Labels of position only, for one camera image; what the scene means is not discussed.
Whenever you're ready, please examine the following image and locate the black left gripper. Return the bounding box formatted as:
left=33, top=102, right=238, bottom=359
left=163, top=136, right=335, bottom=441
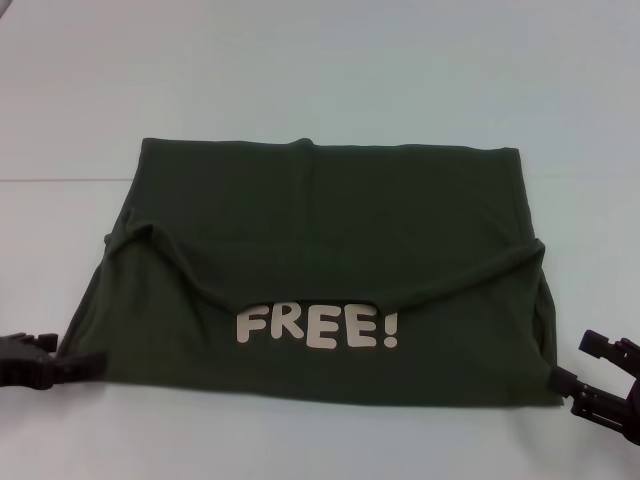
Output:
left=0, top=331, right=109, bottom=391

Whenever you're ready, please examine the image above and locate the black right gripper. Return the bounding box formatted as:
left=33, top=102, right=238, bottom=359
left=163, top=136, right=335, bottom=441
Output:
left=548, top=328, right=640, bottom=444

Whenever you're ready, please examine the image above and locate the dark green shirt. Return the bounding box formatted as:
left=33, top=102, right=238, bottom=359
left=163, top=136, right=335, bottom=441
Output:
left=58, top=137, right=564, bottom=410

